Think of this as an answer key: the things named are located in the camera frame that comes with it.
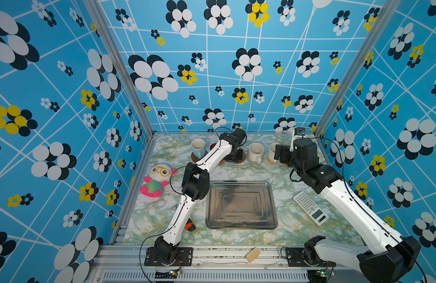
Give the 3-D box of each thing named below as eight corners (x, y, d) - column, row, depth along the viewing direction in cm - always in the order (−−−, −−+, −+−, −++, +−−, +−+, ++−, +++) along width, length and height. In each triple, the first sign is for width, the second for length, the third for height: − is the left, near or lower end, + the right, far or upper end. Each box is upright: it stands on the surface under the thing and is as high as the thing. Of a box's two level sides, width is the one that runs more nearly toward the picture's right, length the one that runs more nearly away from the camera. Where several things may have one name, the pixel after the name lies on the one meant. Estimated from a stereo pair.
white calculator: (318, 226, 83) (320, 225, 82) (292, 198, 92) (294, 197, 91) (327, 218, 86) (329, 217, 84) (301, 192, 95) (303, 190, 93)
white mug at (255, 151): (249, 168, 104) (251, 158, 96) (247, 153, 112) (249, 142, 104) (263, 168, 104) (266, 158, 96) (260, 153, 112) (263, 142, 104)
